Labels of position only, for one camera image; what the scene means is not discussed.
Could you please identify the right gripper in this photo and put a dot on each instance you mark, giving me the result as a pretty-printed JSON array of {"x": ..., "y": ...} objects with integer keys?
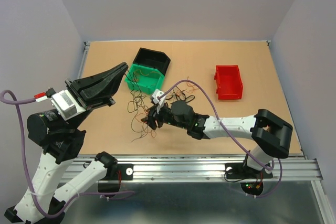
[{"x": 150, "y": 121}]

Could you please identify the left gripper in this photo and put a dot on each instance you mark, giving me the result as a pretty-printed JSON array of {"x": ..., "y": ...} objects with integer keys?
[{"x": 100, "y": 85}]

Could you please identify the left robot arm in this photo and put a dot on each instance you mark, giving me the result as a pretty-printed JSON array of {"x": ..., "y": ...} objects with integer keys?
[{"x": 57, "y": 132}]

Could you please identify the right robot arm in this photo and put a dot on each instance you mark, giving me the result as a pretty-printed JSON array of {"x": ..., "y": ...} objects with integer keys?
[{"x": 271, "y": 133}]

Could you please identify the green plastic bin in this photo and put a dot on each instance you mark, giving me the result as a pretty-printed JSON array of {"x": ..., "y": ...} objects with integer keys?
[{"x": 144, "y": 78}]

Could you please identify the black plastic bin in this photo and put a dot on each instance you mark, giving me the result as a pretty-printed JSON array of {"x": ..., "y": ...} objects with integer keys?
[{"x": 153, "y": 59}]

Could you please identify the red plastic bin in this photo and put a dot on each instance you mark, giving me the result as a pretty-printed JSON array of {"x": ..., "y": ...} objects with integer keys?
[{"x": 229, "y": 85}]

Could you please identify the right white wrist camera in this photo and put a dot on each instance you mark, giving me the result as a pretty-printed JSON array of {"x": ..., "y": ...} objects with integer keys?
[{"x": 158, "y": 99}]

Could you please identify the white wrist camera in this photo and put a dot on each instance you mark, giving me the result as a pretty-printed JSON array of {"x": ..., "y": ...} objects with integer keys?
[
  {"x": 158, "y": 99},
  {"x": 66, "y": 105}
]

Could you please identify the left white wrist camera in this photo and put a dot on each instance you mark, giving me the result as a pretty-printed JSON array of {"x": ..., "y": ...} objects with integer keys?
[{"x": 66, "y": 105}]

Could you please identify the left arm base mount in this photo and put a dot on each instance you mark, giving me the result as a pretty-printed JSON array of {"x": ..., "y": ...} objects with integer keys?
[{"x": 112, "y": 182}]

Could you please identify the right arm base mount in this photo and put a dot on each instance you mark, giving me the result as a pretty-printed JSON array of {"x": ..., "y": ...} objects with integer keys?
[{"x": 251, "y": 181}]

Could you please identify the aluminium mounting rail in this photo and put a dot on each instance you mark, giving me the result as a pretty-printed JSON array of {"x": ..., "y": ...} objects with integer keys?
[{"x": 208, "y": 168}]

